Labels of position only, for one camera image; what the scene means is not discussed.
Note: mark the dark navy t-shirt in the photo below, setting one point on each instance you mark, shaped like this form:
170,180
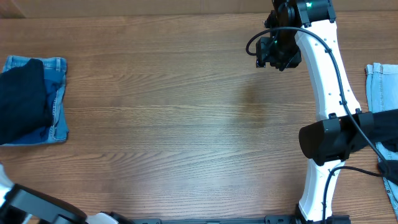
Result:
24,106

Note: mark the folded blue denim shorts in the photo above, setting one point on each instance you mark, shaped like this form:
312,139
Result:
55,69

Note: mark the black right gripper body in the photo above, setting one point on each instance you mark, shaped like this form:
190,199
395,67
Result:
280,61

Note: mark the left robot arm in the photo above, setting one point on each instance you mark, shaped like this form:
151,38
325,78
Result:
19,204

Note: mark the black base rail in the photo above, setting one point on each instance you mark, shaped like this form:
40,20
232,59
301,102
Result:
268,219

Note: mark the dark navy garment pile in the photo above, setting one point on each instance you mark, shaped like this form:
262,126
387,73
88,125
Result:
385,133

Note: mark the light blue jeans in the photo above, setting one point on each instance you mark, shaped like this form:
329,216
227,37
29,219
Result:
381,94

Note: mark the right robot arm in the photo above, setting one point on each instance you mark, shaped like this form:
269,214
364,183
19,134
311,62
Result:
306,31

